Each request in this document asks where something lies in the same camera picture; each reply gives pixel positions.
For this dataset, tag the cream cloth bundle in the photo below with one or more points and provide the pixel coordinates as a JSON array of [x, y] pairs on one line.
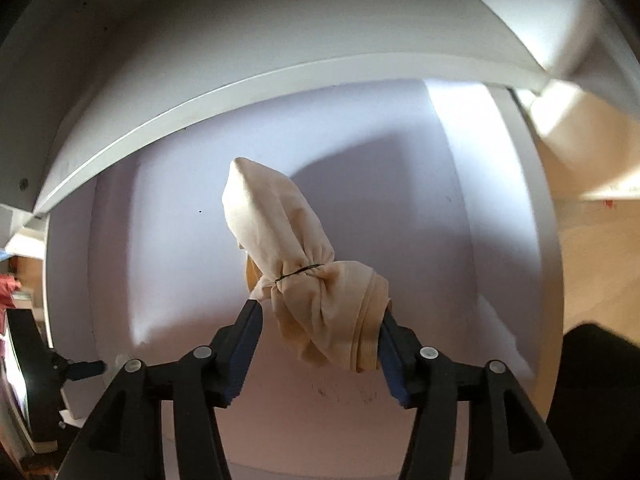
[[280, 230]]

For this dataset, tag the white shelf cabinet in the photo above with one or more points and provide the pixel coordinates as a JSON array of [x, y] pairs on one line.
[[250, 20]]

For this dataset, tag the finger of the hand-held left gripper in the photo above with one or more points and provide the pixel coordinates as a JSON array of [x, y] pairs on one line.
[[87, 369]]

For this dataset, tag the person's dark garment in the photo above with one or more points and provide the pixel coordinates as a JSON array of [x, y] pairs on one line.
[[600, 400]]

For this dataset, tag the red cloth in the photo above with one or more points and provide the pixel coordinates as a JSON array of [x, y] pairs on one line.
[[9, 290]]

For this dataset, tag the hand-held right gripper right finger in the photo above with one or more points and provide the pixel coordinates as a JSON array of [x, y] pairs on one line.
[[392, 360]]

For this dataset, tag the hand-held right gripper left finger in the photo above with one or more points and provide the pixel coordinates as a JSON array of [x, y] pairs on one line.
[[245, 350]]

